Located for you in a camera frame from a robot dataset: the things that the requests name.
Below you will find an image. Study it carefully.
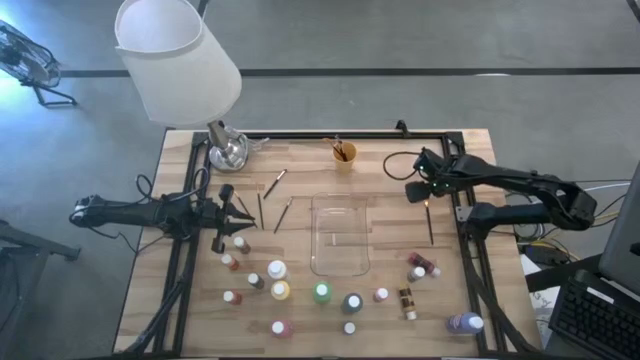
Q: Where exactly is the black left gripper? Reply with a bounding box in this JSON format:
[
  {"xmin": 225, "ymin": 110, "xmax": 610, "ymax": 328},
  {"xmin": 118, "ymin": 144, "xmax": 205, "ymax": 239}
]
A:
[{"xmin": 198, "ymin": 183, "xmax": 259, "ymax": 254}]

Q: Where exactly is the magenta small paint bottle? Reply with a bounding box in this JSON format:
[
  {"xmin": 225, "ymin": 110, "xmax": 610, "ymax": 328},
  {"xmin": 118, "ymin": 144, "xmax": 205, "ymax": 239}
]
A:
[{"xmin": 407, "ymin": 251, "xmax": 443, "ymax": 279}]

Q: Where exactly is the orange plastic cup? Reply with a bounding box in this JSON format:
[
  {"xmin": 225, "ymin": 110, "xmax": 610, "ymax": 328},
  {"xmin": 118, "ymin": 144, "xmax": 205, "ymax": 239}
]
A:
[{"xmin": 332, "ymin": 141, "xmax": 358, "ymax": 175}]

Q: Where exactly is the clear plastic bin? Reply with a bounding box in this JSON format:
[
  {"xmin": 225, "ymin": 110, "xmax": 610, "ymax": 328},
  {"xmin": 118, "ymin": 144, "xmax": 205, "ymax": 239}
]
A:
[{"xmin": 309, "ymin": 193, "xmax": 371, "ymax": 278}]

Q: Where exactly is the blue large paint bottle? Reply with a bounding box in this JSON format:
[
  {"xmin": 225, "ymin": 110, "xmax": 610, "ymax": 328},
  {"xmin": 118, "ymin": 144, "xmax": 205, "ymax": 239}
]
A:
[{"xmin": 446, "ymin": 311, "xmax": 486, "ymax": 337}]

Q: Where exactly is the white large paint bottle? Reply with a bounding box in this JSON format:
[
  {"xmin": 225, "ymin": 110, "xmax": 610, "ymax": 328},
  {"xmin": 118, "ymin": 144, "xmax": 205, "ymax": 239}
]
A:
[{"xmin": 266, "ymin": 259, "xmax": 289, "ymax": 281}]

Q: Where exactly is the yellow large paint bottle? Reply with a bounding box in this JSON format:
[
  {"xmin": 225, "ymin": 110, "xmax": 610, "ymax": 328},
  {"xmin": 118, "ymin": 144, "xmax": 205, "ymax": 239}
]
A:
[{"xmin": 270, "ymin": 280, "xmax": 292, "ymax": 302}]

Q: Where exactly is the green large paint bottle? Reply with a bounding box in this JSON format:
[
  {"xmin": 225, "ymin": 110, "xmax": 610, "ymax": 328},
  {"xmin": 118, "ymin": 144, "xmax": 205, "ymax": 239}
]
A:
[{"xmin": 312, "ymin": 282, "xmax": 333, "ymax": 304}]

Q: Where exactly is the pink large paint bottle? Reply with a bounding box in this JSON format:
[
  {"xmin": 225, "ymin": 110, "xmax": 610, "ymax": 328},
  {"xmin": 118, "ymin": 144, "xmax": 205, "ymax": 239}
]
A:
[{"xmin": 270, "ymin": 319, "xmax": 295, "ymax": 340}]

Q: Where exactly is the teal large paint bottle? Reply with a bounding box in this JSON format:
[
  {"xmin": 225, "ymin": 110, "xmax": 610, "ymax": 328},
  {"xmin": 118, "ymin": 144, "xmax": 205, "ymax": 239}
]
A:
[{"xmin": 341, "ymin": 292, "xmax": 365, "ymax": 316}]

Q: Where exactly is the chrome lamp base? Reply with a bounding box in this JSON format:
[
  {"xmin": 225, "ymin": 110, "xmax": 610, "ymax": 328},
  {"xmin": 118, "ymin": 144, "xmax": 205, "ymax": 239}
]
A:
[{"xmin": 207, "ymin": 119, "xmax": 250, "ymax": 174}]

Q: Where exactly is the clear plastic wrap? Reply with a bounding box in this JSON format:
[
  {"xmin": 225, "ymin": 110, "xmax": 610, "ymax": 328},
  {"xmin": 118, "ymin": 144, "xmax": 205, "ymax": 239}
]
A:
[{"xmin": 243, "ymin": 135, "xmax": 271, "ymax": 152}]

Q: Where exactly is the white lamp shade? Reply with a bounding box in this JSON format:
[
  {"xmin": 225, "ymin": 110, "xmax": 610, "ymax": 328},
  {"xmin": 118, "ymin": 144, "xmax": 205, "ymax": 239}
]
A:
[{"xmin": 113, "ymin": 0, "xmax": 243, "ymax": 127}]

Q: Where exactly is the black desk bar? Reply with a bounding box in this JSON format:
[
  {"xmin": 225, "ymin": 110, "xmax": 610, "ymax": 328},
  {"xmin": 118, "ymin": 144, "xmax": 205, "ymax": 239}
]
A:
[{"xmin": 524, "ymin": 252, "xmax": 604, "ymax": 294}]

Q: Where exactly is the white paper sheet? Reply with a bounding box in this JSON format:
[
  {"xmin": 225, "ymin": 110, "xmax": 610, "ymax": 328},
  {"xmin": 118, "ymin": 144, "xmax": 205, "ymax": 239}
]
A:
[{"xmin": 519, "ymin": 253, "xmax": 562, "ymax": 349}]

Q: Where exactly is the grey monitor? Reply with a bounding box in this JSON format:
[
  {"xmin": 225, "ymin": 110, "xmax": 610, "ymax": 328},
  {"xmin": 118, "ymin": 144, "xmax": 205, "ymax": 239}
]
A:
[{"xmin": 597, "ymin": 160, "xmax": 640, "ymax": 296}]

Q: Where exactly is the grey side table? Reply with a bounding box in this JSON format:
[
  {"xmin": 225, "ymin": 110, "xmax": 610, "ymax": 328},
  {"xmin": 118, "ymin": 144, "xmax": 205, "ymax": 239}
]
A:
[{"xmin": 0, "ymin": 218, "xmax": 82, "ymax": 360}]

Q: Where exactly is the black keyboard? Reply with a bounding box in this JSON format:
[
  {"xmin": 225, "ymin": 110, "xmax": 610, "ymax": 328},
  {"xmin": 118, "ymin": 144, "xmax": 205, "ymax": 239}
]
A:
[{"xmin": 548, "ymin": 269, "xmax": 640, "ymax": 360}]

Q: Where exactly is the black floor fan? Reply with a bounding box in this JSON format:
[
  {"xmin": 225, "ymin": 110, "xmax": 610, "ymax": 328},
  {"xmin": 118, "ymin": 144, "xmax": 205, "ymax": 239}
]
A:
[{"xmin": 0, "ymin": 19, "xmax": 79, "ymax": 109}]

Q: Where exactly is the black looped cable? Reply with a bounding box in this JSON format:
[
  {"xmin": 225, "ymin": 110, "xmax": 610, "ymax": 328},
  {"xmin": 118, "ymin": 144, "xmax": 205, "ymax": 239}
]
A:
[
  {"xmin": 383, "ymin": 150, "xmax": 424, "ymax": 182},
  {"xmin": 192, "ymin": 166, "xmax": 211, "ymax": 202}
]

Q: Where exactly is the yellow cable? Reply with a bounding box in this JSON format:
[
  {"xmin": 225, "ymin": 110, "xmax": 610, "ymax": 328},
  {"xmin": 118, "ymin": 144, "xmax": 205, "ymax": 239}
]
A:
[{"xmin": 529, "ymin": 209, "xmax": 624, "ymax": 254}]

